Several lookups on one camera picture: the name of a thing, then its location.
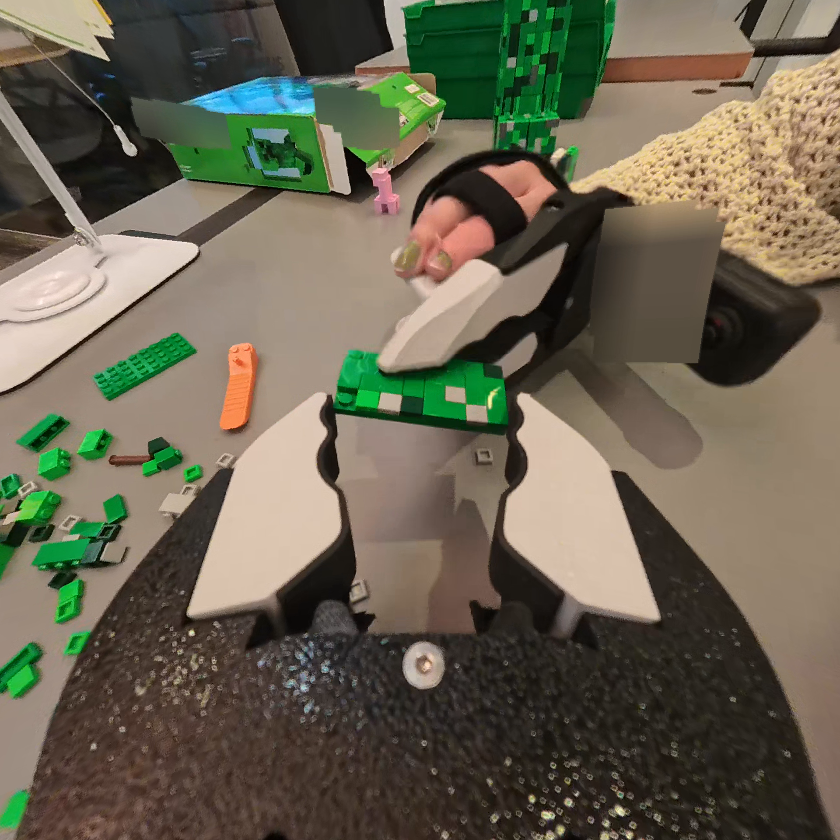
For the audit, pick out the black chair armrest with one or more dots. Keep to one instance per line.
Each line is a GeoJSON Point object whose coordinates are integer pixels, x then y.
{"type": "Point", "coordinates": [787, 44]}

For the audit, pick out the green studded lego plate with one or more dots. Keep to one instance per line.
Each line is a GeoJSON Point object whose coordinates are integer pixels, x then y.
{"type": "Point", "coordinates": [144, 364]}

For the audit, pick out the orange brick separator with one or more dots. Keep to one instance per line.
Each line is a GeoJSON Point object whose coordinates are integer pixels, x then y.
{"type": "Point", "coordinates": [237, 394]}

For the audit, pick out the clear book stand white base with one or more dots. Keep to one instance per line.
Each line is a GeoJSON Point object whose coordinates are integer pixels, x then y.
{"type": "Point", "coordinates": [98, 275]}

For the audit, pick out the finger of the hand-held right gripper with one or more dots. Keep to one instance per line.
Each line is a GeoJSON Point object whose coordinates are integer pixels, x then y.
{"type": "Point", "coordinates": [446, 315]}

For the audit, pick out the person's right hand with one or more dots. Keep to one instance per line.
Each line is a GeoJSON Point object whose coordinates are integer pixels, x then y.
{"type": "Point", "coordinates": [453, 229]}

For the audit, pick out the person's right forearm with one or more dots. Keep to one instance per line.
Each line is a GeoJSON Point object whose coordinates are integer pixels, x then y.
{"type": "Point", "coordinates": [754, 164]}

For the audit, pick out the small grey lego tile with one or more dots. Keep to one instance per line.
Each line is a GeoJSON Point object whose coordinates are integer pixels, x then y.
{"type": "Point", "coordinates": [484, 457]}
{"type": "Point", "coordinates": [359, 590]}

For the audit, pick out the brown edged desk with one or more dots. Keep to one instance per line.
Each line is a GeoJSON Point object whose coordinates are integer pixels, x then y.
{"type": "Point", "coordinates": [676, 65]}

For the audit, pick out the green lego plate assembly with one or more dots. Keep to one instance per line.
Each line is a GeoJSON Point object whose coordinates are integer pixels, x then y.
{"type": "Point", "coordinates": [426, 394]}

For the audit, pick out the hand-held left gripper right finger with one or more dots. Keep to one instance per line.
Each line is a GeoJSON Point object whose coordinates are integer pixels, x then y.
{"type": "Point", "coordinates": [571, 525]}

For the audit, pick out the open instruction booklet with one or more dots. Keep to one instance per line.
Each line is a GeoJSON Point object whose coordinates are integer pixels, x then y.
{"type": "Point", "coordinates": [46, 23]}

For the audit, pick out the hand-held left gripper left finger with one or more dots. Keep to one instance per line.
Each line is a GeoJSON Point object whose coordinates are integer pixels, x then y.
{"type": "Point", "coordinates": [275, 518]}

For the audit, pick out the green lego creeper figure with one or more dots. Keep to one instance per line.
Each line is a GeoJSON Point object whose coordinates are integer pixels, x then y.
{"type": "Point", "coordinates": [531, 65]}

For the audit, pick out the green lego box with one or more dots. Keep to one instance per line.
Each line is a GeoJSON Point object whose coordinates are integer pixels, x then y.
{"type": "Point", "coordinates": [203, 164]}
{"type": "Point", "coordinates": [446, 52]}

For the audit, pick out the pink lego pig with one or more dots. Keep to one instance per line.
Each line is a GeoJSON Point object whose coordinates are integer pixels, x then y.
{"type": "Point", "coordinates": [386, 193]}

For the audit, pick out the pile of lego pieces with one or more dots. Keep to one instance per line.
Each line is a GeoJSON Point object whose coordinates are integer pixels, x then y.
{"type": "Point", "coordinates": [62, 554]}

